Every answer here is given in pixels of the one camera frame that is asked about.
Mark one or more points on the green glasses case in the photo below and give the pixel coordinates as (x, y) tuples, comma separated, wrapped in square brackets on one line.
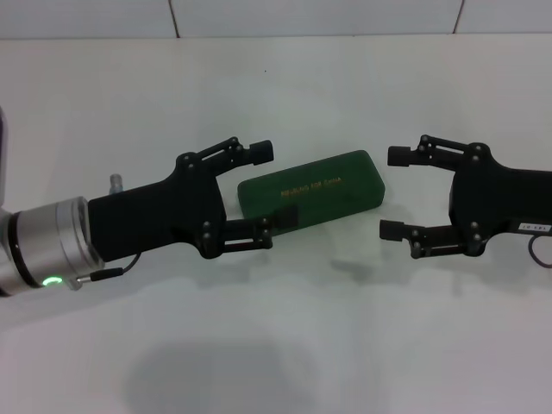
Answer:
[(310, 194)]

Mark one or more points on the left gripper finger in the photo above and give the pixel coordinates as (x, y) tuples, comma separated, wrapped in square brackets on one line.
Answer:
[(286, 217), (261, 152)]

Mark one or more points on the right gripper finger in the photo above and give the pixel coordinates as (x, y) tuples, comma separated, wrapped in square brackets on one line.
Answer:
[(392, 229), (401, 156)]

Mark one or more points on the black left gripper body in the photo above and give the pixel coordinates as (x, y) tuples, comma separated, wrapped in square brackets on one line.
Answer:
[(164, 215)]

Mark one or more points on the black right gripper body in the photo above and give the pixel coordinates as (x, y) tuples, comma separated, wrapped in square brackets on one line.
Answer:
[(500, 202)]

